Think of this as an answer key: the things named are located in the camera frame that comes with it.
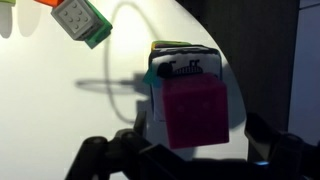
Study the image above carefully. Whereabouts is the pink block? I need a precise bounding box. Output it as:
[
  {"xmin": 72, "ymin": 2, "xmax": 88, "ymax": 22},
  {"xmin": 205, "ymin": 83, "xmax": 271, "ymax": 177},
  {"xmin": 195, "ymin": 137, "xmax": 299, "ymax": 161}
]
[{"xmin": 162, "ymin": 72, "xmax": 230, "ymax": 150}]

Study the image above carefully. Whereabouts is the orange block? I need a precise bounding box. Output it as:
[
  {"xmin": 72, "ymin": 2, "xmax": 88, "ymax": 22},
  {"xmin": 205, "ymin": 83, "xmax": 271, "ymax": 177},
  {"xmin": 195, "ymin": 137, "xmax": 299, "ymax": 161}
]
[{"xmin": 33, "ymin": 0, "xmax": 65, "ymax": 9}]

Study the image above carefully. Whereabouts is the yellow green fabric cube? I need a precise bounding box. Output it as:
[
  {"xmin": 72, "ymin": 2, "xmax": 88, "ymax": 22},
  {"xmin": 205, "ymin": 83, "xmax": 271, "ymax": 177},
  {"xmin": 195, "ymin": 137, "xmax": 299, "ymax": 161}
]
[{"xmin": 151, "ymin": 40, "xmax": 193, "ymax": 50}]

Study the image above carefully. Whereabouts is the grey dice block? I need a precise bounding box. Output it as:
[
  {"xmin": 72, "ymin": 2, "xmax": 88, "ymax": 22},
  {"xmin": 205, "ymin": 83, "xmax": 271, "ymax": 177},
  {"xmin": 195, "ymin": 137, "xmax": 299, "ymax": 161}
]
[{"xmin": 50, "ymin": 0, "xmax": 104, "ymax": 42}]

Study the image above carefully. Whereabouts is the blue black fabric cube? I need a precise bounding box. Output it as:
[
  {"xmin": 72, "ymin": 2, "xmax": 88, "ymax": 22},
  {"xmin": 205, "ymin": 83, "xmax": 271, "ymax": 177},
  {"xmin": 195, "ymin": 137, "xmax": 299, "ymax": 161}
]
[{"xmin": 143, "ymin": 44, "xmax": 223, "ymax": 123}]

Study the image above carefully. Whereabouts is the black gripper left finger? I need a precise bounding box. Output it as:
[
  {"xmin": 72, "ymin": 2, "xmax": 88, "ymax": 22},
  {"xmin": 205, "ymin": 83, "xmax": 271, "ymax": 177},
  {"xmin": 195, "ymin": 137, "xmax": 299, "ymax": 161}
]
[{"xmin": 64, "ymin": 109, "xmax": 188, "ymax": 180}]

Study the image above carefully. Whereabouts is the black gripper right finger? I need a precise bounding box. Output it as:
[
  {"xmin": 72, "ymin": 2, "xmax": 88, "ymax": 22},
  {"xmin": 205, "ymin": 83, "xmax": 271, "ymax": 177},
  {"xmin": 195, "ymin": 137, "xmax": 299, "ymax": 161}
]
[{"xmin": 244, "ymin": 112, "xmax": 320, "ymax": 180}]

